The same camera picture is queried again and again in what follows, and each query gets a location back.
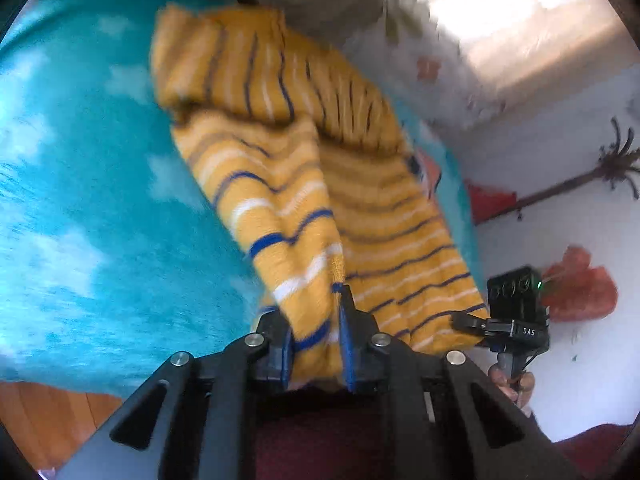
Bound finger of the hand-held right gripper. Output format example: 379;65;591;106
450;310;516;347

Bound person's right hand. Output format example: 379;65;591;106
487;365;536;418

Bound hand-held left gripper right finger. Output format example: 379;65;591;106
332;284;583;480

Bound white printed bed sheet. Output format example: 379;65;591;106
450;65;640;443

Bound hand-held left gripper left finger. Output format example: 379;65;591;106
55;310;296;480

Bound teal cartoon star blanket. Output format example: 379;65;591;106
0;0;487;400

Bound leaf print ruffled pillow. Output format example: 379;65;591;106
280;0;506;133

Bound person's maroon clothing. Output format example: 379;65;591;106
255;387;397;480

